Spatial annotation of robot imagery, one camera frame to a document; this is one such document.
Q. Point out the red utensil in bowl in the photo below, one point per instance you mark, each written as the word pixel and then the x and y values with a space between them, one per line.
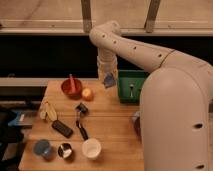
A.
pixel 72 84

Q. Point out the clear plastic bag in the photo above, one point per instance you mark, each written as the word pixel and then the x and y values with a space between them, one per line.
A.
pixel 136 115

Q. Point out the blue sponge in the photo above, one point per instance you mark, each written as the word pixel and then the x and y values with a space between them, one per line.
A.
pixel 109 81

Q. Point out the banana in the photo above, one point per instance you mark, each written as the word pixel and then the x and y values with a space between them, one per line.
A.
pixel 48 112

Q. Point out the small metal cup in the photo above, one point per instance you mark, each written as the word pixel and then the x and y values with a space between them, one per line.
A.
pixel 65 150

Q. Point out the black rectangular block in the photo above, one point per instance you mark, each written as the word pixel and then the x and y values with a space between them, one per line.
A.
pixel 62 128

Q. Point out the red bowl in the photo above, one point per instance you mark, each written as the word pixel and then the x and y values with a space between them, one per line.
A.
pixel 65 87

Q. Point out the white cup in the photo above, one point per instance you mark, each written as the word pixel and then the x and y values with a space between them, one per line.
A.
pixel 91 148

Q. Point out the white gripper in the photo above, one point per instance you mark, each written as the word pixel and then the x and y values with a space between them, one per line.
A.
pixel 106 65

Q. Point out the apple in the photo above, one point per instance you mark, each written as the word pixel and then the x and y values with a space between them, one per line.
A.
pixel 87 94

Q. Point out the black chair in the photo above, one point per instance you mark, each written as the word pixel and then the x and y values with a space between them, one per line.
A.
pixel 8 134

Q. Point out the blue plastic cup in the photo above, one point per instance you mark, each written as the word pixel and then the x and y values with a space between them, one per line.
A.
pixel 42 148

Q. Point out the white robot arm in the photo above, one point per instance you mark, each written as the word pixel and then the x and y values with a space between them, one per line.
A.
pixel 174 101

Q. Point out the purple bowl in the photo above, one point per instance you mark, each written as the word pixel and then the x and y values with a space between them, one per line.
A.
pixel 137 127

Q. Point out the green plastic tray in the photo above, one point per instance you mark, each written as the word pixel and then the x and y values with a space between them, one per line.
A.
pixel 127 77

